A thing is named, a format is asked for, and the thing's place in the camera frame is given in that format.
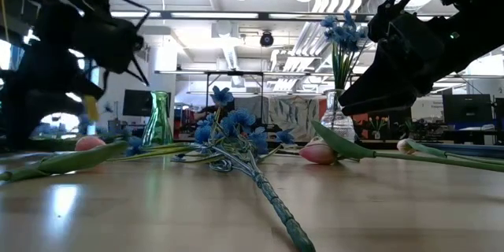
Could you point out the black computer monitor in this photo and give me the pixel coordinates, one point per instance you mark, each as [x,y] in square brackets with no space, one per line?
[466,108]
[137,103]

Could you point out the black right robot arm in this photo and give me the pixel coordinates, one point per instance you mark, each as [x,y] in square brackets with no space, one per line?
[472,8]

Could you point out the clear glass vase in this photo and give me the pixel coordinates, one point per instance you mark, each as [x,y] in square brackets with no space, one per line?
[337,122]

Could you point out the black overhead beam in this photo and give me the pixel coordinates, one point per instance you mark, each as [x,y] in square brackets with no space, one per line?
[220,15]

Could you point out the yellow tape tag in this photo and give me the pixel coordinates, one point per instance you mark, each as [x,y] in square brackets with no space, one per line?
[91,108]

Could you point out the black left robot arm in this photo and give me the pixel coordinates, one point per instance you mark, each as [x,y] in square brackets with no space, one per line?
[47,71]

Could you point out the black aluminium table frame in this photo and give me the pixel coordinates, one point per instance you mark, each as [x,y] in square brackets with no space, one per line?
[386,141]

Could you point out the white patterned cloth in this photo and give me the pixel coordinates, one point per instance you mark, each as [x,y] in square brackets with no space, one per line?
[291,118]

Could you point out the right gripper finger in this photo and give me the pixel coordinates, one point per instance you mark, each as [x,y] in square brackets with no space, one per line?
[382,109]
[386,84]

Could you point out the small potted tulips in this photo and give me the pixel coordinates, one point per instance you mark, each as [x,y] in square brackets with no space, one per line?
[378,126]

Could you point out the blue artificial flower bunch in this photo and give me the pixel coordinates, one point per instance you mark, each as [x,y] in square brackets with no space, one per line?
[242,120]
[271,197]
[343,35]

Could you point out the green glass vase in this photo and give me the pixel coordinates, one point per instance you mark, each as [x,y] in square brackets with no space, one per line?
[157,126]

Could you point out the pink artificial tulip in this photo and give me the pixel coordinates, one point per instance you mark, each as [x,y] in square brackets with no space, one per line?
[318,153]
[78,161]
[405,146]

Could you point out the black dome camera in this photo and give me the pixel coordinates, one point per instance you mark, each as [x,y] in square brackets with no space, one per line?
[266,39]

